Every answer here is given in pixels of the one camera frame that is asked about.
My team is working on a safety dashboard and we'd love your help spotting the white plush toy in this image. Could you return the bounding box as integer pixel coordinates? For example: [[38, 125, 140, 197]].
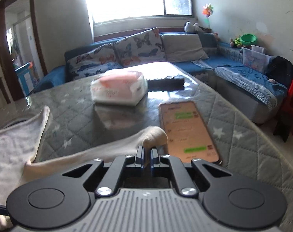
[[184, 21, 204, 33]]

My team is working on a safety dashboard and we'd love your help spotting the pink white tissue pack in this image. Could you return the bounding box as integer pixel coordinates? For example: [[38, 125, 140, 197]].
[[90, 70, 148, 107]]

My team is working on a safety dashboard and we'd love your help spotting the clear plastic storage box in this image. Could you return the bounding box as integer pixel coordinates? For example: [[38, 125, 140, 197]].
[[241, 45, 277, 75]]

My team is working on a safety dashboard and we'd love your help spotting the blue sectional sofa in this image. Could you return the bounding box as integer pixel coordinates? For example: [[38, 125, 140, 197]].
[[33, 31, 288, 124]]

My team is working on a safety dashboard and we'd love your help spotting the black remote control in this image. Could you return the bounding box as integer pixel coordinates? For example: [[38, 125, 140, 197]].
[[146, 76, 185, 85]]

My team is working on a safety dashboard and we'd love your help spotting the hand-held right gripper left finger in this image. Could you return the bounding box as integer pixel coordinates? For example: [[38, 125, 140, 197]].
[[62, 145, 145, 197]]

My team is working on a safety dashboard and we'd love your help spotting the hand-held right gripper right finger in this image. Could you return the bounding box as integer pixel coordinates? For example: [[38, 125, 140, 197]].
[[150, 148, 233, 196]]

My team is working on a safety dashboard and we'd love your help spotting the white cloth garment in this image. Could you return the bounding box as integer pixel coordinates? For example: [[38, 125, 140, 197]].
[[0, 105, 168, 231]]

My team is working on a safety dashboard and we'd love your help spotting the window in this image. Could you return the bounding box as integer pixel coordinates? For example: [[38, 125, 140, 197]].
[[84, 0, 193, 24]]

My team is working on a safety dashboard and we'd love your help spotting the green plush toy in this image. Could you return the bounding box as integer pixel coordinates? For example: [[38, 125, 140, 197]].
[[230, 37, 244, 48]]

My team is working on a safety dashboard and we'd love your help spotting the brown door frame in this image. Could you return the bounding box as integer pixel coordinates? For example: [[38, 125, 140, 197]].
[[0, 0, 48, 102]]

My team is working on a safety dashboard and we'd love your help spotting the red plastic stool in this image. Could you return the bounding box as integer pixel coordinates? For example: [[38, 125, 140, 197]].
[[278, 77, 293, 139]]

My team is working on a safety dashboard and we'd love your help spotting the green plastic basin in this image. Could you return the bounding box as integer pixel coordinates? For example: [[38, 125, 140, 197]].
[[240, 34, 259, 46]]

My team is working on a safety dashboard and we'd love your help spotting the grey quilted star table cover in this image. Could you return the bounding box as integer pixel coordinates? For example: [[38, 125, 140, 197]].
[[0, 62, 293, 232]]

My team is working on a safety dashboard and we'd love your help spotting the grey cushion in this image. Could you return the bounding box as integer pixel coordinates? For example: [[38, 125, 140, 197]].
[[160, 33, 210, 63]]

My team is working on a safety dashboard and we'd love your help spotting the black bag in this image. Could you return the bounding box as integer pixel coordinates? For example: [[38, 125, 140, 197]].
[[266, 56, 293, 87]]

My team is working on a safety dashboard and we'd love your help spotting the smartphone with lit screen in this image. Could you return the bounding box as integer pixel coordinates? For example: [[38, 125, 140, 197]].
[[159, 101, 222, 165]]

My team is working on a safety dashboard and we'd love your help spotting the colourful pinwheel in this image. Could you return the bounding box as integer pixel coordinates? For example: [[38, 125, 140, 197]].
[[202, 3, 215, 29]]

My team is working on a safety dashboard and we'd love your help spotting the butterfly print cushion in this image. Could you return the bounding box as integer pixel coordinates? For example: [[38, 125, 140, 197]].
[[114, 27, 167, 68], [67, 43, 124, 81]]

